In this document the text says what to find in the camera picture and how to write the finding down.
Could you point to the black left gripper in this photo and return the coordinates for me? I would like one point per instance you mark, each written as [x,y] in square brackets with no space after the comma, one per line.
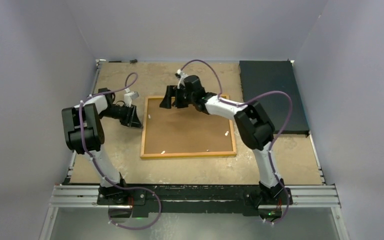
[131,119]

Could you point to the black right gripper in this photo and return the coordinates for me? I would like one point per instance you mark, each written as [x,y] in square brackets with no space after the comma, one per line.
[172,91]

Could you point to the brown frame backing board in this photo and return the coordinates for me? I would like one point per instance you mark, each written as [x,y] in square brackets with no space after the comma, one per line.
[185,129]

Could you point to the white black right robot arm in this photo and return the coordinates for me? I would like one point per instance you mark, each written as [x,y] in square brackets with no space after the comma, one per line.
[255,128]

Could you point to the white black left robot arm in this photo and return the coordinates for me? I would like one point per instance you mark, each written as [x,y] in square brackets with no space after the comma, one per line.
[84,134]

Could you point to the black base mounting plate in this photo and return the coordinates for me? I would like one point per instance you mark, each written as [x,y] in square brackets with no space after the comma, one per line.
[247,200]

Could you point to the dark green flat box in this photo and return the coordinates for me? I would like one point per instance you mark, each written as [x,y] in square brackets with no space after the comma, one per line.
[258,77]

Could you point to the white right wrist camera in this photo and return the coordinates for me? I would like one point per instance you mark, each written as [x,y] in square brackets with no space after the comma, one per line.
[181,76]

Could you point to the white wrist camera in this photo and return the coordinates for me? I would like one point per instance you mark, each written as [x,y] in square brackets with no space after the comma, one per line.
[181,76]
[129,96]

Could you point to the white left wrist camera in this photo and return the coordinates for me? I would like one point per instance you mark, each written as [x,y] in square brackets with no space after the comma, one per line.
[129,96]

